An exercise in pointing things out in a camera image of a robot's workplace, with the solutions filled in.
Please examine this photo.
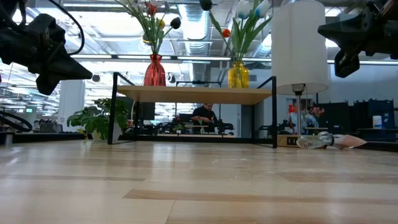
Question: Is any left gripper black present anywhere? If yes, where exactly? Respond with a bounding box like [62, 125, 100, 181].
[0, 14, 93, 96]

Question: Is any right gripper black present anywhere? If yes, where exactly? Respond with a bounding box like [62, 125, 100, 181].
[317, 0, 398, 78]

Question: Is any red glass vase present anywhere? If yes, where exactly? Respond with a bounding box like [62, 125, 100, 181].
[144, 54, 168, 87]

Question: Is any white blue artificial tulip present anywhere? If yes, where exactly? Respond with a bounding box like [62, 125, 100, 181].
[241, 0, 274, 63]
[231, 0, 252, 63]

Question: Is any white blossom artificial spray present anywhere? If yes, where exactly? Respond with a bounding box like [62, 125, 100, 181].
[113, 0, 156, 55]

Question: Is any yellow glass vase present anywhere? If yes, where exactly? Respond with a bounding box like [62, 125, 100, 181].
[228, 61, 250, 89]

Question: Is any wooden shelf with black legs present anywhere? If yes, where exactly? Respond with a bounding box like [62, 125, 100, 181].
[107, 71, 279, 149]

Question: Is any white shade table lamp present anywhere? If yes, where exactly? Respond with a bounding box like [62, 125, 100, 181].
[270, 0, 330, 147]

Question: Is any green leafy sprig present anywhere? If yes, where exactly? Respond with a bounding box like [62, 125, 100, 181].
[67, 98, 130, 141]

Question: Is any black computer monitor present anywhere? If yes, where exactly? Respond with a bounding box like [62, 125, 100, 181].
[138, 101, 155, 121]

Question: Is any pink flower bouquet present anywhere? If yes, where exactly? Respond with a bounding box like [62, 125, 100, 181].
[309, 106, 326, 118]

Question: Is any person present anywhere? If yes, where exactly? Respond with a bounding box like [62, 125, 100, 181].
[300, 111, 319, 134]
[190, 103, 219, 132]

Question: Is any clear crumpled plastic wrapper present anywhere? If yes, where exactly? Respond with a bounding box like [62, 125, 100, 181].
[295, 130, 368, 151]

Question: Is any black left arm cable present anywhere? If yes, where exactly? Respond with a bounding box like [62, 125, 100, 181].
[46, 0, 86, 57]

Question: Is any black curved cable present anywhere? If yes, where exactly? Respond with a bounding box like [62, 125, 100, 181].
[0, 110, 34, 133]

